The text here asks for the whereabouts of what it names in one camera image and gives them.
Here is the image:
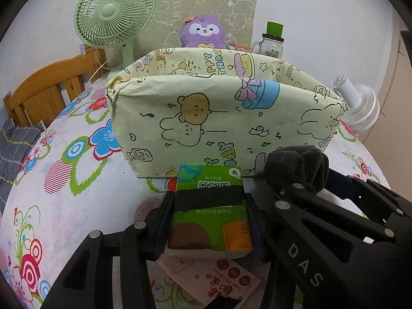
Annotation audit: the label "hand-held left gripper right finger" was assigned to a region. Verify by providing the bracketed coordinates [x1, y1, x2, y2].
[245, 193, 274, 264]

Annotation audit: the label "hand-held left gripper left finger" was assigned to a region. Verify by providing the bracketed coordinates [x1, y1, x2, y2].
[40, 191, 176, 309]

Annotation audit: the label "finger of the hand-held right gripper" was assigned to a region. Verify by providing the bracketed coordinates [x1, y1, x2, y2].
[262, 183, 355, 309]
[325, 170, 412, 242]

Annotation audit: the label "tissue packet with black band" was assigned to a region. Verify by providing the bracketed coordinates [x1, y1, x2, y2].
[166, 165, 255, 253]

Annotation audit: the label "dark grey cloth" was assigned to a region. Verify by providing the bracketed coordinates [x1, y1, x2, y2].
[264, 145, 330, 195]

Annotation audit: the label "yellow cartoon storage box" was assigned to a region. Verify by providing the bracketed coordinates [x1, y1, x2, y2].
[106, 47, 348, 179]

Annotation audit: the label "white red printed packet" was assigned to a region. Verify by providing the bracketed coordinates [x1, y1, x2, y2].
[157, 254, 261, 306]

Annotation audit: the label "white standing fan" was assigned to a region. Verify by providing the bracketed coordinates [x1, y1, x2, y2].
[332, 75, 380, 132]

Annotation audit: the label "beige door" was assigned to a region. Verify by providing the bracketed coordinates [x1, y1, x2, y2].
[391, 10, 412, 142]

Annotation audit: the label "grey plaid blanket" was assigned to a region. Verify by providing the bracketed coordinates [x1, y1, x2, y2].
[0, 117, 44, 185]

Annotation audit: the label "glass jar with green lid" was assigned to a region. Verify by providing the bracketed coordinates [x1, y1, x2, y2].
[252, 21, 286, 60]

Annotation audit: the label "purple plush toy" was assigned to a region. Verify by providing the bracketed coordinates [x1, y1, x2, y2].
[179, 13, 227, 49]

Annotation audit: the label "green cartoon printed board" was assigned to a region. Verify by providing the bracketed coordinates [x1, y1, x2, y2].
[137, 0, 257, 55]

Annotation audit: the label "green desk fan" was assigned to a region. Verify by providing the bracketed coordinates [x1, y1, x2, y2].
[74, 0, 156, 71]

